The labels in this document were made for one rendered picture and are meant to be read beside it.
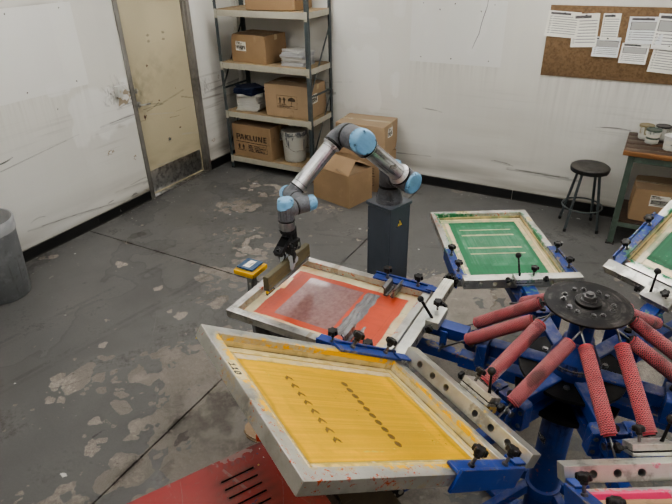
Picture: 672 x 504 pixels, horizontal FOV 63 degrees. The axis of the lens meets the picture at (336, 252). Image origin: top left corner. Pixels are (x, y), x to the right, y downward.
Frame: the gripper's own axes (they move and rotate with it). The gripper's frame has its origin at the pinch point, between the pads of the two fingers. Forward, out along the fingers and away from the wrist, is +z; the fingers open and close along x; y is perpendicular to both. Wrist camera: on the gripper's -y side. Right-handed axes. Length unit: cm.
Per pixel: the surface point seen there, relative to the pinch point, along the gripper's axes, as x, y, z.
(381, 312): -46.9, 5.4, 14.2
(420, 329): -71, -9, 6
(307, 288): -5.9, 7.2, 14.1
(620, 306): -140, 2, -21
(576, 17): -65, 379, -71
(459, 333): -86, -3, 6
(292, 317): -12.3, -16.6, 14.0
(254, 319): -0.6, -29.4, 10.6
